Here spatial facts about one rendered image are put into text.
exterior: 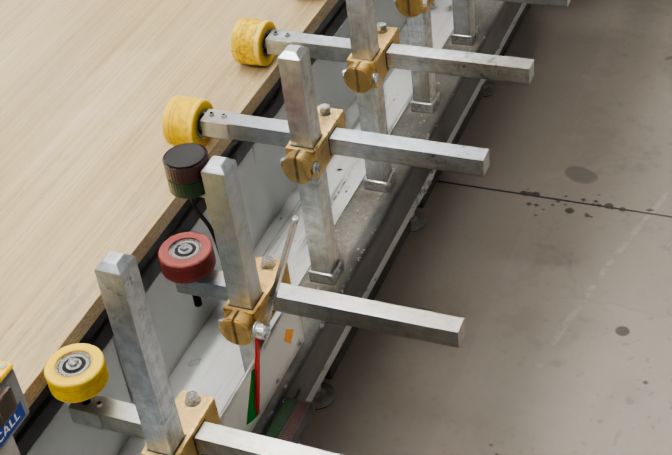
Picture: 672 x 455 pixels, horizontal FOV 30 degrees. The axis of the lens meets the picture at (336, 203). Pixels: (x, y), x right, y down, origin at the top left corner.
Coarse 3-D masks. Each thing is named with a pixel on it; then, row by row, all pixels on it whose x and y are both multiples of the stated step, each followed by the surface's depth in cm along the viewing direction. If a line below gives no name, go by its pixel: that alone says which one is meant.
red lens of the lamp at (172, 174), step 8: (200, 144) 165; (208, 160) 164; (168, 168) 162; (192, 168) 161; (200, 168) 162; (168, 176) 163; (176, 176) 162; (184, 176) 162; (192, 176) 162; (200, 176) 163
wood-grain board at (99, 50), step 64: (0, 0) 250; (64, 0) 247; (128, 0) 244; (192, 0) 241; (256, 0) 239; (320, 0) 236; (0, 64) 230; (64, 64) 228; (128, 64) 225; (192, 64) 223; (0, 128) 213; (64, 128) 211; (128, 128) 209; (0, 192) 198; (64, 192) 196; (128, 192) 194; (0, 256) 185; (64, 256) 184; (0, 320) 174; (64, 320) 173
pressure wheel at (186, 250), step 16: (176, 240) 183; (192, 240) 183; (208, 240) 182; (160, 256) 180; (176, 256) 180; (192, 256) 180; (208, 256) 180; (176, 272) 179; (192, 272) 179; (208, 272) 181
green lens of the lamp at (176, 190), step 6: (168, 180) 164; (174, 186) 163; (180, 186) 163; (186, 186) 163; (192, 186) 163; (198, 186) 163; (174, 192) 164; (180, 192) 164; (186, 192) 163; (192, 192) 163; (198, 192) 164; (204, 192) 164; (186, 198) 164
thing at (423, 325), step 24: (192, 288) 183; (216, 288) 182; (288, 288) 179; (288, 312) 179; (312, 312) 177; (336, 312) 175; (360, 312) 173; (384, 312) 173; (408, 312) 172; (432, 312) 172; (408, 336) 172; (432, 336) 170; (456, 336) 169
